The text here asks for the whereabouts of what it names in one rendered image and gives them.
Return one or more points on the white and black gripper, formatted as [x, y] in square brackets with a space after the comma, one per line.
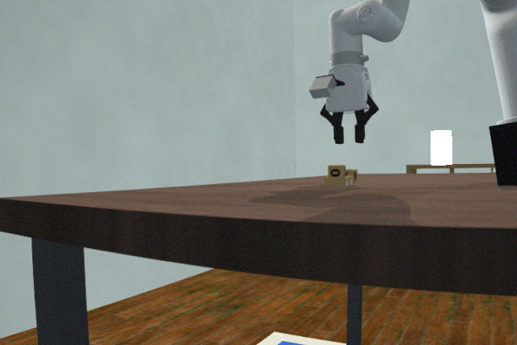
[356, 95]

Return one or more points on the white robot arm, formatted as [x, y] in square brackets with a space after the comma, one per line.
[372, 18]

